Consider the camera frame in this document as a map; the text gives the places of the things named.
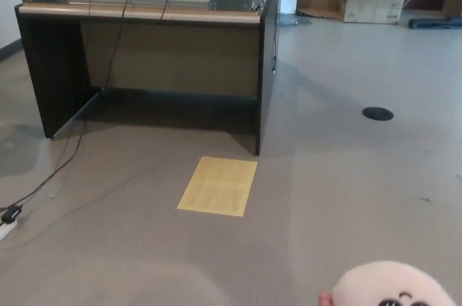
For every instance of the dark wooden desk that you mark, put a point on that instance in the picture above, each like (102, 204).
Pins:
(173, 53)

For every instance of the open white cardboard box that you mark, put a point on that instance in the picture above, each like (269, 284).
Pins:
(371, 3)

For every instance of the flat brown cardboard sheet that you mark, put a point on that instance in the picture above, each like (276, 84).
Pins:
(319, 3)

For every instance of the person's bare hand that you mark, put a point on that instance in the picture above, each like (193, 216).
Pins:
(325, 299)

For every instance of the round black floor cover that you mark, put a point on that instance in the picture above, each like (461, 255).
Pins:
(378, 113)

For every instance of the yellow paper sheet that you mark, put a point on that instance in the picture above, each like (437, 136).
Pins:
(220, 187)

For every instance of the pink plush dumpling with sunglasses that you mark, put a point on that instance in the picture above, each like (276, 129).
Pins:
(382, 284)

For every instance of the blue foam pad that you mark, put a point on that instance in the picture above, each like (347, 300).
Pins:
(433, 24)

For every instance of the small brown cardboard box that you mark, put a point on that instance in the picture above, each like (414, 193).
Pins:
(453, 4)

